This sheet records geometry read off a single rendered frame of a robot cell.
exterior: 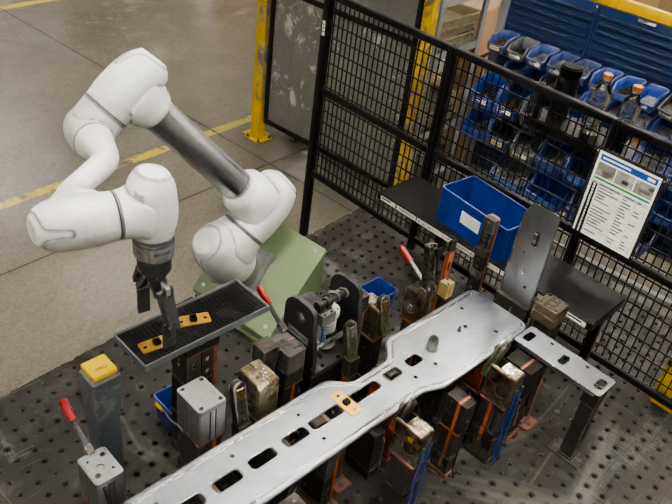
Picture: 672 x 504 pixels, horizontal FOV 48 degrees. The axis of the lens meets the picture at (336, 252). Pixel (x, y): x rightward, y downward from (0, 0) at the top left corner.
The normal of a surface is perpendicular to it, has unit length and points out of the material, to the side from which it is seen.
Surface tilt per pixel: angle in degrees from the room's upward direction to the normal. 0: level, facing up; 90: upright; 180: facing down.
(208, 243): 48
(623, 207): 90
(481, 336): 0
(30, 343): 0
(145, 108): 89
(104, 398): 90
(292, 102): 91
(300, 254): 42
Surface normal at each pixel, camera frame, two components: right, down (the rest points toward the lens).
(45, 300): 0.11, -0.80
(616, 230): -0.72, 0.33
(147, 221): 0.41, 0.55
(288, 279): -0.33, -0.33
